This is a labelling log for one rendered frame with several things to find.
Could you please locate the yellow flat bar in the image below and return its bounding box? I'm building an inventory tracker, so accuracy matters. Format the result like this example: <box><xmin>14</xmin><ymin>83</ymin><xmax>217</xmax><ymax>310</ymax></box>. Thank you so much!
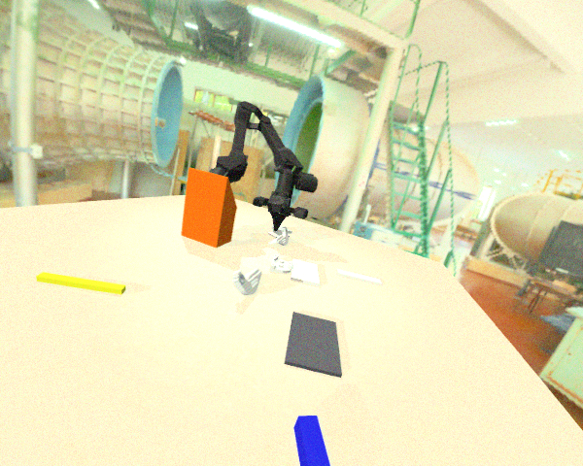
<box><xmin>36</xmin><ymin>273</ymin><xmax>126</xmax><ymax>295</ymax></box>

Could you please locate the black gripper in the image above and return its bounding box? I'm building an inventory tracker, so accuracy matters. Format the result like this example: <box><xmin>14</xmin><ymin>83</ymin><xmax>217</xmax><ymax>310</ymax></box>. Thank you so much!
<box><xmin>253</xmin><ymin>185</ymin><xmax>308</xmax><ymax>231</ymax></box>

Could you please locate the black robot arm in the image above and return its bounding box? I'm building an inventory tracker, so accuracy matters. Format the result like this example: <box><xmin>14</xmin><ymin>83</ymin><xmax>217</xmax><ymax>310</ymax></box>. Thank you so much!
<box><xmin>208</xmin><ymin>101</ymin><xmax>318</xmax><ymax>213</ymax></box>

